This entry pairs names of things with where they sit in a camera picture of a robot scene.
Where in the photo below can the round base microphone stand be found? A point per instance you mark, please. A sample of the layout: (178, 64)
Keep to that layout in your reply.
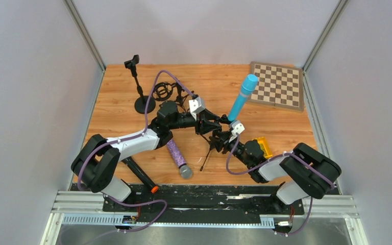
(142, 101)

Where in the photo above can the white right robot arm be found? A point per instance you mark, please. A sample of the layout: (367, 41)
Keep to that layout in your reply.
(312, 173)

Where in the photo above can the blue toy microphone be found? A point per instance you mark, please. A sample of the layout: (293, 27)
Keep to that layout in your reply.
(246, 89)

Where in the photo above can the wooden chessboard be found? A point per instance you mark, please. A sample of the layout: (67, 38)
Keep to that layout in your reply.
(278, 86)

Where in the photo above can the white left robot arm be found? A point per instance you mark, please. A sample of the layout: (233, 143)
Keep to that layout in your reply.
(96, 162)

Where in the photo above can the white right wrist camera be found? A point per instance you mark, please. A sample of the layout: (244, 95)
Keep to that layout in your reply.
(236, 128)

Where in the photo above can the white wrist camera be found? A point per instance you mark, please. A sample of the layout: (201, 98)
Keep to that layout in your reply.
(236, 128)
(196, 106)

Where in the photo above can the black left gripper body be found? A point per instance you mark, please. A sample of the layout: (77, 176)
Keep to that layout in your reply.
(200, 123)

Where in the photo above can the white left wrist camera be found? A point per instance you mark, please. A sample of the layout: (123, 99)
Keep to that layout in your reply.
(196, 106)

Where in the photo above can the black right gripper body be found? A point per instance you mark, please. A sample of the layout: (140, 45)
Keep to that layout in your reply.
(227, 139)

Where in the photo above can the black tripod clip stand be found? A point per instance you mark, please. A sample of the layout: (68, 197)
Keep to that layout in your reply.
(213, 134)

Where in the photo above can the yellow toy brick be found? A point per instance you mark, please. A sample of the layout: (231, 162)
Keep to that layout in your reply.
(263, 143)

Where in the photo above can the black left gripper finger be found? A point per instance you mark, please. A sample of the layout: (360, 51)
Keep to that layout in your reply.
(207, 128)
(208, 115)

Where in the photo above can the purple glitter microphone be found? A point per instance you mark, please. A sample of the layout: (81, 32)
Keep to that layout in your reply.
(184, 170)

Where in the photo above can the tripod stand with shock mount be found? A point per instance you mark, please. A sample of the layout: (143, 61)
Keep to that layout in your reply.
(164, 90)

